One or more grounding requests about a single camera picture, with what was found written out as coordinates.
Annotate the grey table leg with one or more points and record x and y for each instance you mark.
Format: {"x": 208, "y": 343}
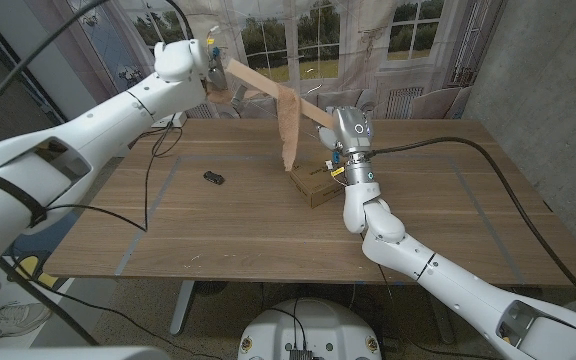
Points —
{"x": 182, "y": 310}
{"x": 448, "y": 335}

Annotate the tan elastic arm wrap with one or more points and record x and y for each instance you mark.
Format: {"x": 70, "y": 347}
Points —
{"x": 289, "y": 125}

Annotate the printed window backdrop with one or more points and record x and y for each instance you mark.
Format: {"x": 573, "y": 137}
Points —
{"x": 368, "y": 50}

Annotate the yellow and black object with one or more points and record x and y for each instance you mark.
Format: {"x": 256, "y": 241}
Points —
{"x": 38, "y": 272}

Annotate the white power strip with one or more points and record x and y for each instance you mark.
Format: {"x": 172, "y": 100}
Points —
{"x": 175, "y": 120}

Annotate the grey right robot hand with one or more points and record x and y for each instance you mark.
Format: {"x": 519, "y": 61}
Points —
{"x": 353, "y": 130}

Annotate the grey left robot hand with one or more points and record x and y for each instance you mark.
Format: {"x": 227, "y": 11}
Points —
{"x": 218, "y": 75}

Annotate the grey sneaker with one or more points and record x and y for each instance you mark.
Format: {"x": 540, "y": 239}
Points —
{"x": 8, "y": 320}

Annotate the wooden clip hanger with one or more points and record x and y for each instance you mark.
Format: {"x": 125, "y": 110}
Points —
{"x": 258, "y": 80}

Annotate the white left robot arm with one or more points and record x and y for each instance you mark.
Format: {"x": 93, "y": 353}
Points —
{"x": 68, "y": 150}

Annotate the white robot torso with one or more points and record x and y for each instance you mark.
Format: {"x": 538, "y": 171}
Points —
{"x": 313, "y": 325}

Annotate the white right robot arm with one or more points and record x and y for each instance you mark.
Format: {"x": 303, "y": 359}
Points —
{"x": 443, "y": 280}

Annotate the brown cardboard box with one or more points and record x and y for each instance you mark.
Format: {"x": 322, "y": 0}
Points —
{"x": 318, "y": 187}

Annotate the small black clip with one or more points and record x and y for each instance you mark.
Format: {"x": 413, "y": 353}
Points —
{"x": 214, "y": 177}

